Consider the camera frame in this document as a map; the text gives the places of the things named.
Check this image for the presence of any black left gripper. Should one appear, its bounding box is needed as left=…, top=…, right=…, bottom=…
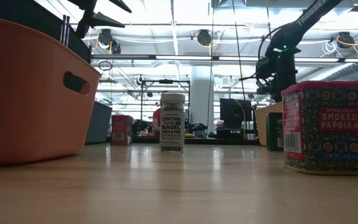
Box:
left=67, top=0, right=133, bottom=39

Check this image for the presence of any smoked paprika tin red lid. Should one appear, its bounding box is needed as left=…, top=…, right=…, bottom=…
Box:
left=110, top=114, right=134, bottom=146
left=280, top=80, right=358, bottom=175

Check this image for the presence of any bagel seasoning jar white lid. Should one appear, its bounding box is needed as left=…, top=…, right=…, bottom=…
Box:
left=159, top=93, right=186, bottom=154

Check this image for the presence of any dark green spice tin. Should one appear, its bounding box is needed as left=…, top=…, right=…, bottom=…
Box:
left=265, top=112, right=285, bottom=152

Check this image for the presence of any thin metal rod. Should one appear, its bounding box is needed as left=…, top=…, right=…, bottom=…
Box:
left=61, top=14, right=67, bottom=44
left=65, top=16, right=71, bottom=47

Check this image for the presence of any long ceiling light bar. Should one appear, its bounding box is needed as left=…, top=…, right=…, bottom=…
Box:
left=91, top=54, right=358, bottom=63

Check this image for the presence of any teal plastic bin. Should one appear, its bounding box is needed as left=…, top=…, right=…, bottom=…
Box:
left=85, top=101, right=113, bottom=145

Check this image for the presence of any person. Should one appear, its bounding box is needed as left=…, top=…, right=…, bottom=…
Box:
left=152, top=99, right=163, bottom=138

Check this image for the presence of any white round column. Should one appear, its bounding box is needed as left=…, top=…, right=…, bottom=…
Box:
left=190, top=65, right=216, bottom=138

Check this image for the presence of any orange plastic bin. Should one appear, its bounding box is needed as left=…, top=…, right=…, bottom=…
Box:
left=0, top=15, right=101, bottom=167

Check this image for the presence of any distant black table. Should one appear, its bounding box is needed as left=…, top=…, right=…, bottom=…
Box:
left=106, top=136, right=260, bottom=146

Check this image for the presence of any black computer monitor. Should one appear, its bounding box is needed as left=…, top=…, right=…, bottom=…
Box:
left=219, top=98, right=253, bottom=129

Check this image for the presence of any yellow plastic bin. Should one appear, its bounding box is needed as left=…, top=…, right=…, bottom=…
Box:
left=254, top=101, right=284, bottom=147

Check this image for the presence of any black ceiling cable reel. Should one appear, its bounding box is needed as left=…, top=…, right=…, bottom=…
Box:
left=336, top=31, right=356, bottom=49
left=196, top=29, right=213, bottom=47
left=99, top=28, right=114, bottom=47

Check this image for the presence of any black metal frame stand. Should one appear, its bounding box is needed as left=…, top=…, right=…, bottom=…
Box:
left=140, top=79, right=191, bottom=122

